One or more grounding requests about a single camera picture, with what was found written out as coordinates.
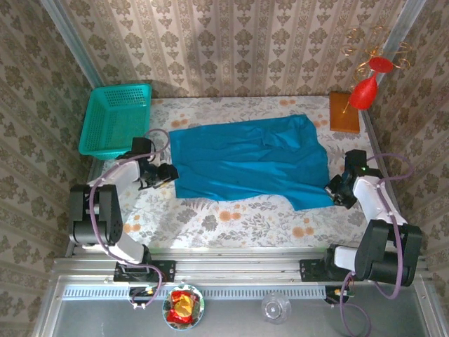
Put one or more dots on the blue t-shirt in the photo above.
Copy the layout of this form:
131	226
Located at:
245	158

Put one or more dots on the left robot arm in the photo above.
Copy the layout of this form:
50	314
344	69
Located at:
119	175

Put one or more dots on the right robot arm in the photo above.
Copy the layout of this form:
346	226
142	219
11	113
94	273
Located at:
372	196

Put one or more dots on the floral tablecloth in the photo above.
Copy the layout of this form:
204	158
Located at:
175	231

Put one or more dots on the teal plastic basket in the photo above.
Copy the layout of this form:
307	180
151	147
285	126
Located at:
115	119

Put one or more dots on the brown wooden block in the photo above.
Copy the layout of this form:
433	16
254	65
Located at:
345	116

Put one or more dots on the red goblet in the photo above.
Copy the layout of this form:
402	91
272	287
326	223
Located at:
365	93

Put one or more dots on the patterned glass plate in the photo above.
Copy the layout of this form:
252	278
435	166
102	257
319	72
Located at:
200	302

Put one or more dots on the clear glass cup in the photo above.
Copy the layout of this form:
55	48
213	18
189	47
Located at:
276	309

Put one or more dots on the red yellow snack packet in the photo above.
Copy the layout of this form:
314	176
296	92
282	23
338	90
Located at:
180	309

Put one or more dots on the grey metal shelf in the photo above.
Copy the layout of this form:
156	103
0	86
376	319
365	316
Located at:
105	319

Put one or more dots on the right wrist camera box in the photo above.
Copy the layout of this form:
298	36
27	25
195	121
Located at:
356	159

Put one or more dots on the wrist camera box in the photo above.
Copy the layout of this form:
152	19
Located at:
143	145
356	159

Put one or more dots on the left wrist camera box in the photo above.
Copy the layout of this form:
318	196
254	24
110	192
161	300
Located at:
143	145

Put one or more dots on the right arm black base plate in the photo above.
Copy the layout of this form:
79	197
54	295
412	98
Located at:
308	272

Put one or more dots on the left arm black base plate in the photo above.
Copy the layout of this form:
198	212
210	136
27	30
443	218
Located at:
165	270

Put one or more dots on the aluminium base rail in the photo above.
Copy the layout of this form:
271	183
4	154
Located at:
238	270

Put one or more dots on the aluminium corner post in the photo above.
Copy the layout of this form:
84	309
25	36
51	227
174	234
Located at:
404	21
70	38

